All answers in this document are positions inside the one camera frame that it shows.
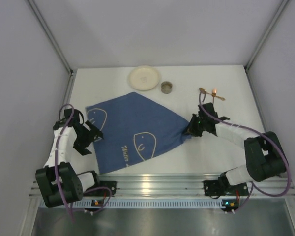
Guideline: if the grey slotted cable duct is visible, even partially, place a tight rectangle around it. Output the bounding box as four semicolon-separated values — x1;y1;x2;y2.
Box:
39;198;239;209

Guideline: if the aluminium frame post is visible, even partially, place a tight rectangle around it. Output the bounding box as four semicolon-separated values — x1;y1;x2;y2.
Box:
26;0;73;75
244;0;291;73

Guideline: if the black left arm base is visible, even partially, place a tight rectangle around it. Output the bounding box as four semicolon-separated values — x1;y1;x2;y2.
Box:
83;181;117;197

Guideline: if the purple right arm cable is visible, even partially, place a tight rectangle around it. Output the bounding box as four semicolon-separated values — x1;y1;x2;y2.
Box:
198;91;293;212

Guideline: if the aluminium frame post right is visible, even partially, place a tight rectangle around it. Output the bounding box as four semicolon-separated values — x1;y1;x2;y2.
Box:
244;0;291;73

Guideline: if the gold ornate-handle spoon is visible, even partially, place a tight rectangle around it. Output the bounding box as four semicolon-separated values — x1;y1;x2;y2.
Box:
199;88;226;101

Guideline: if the speckled ceramic ramekin cup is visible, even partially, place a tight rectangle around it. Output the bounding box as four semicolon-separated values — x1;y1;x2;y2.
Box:
161;81;173;94

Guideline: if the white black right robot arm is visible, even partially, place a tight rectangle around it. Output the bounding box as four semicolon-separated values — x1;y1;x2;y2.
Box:
182;103;287;187

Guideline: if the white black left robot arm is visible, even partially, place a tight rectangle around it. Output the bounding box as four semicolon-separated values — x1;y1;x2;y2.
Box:
35;109;103;208

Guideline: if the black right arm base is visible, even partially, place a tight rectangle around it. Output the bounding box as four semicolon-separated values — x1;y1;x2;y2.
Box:
203;180;249;198

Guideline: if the cream round plate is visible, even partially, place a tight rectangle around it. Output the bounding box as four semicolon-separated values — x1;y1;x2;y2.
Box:
127;65;161;91

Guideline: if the blue embroidered cloth placemat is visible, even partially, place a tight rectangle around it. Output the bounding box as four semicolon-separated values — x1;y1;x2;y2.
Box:
86;92;191;174

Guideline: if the aluminium mounting rail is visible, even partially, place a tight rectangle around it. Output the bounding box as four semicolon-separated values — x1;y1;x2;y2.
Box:
29;172;295;197

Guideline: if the copper long-handle fork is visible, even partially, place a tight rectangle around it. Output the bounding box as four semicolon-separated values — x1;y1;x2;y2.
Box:
211;88;217;103

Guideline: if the aluminium frame post left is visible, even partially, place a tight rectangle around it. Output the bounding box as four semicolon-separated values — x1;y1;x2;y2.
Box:
26;0;73;75

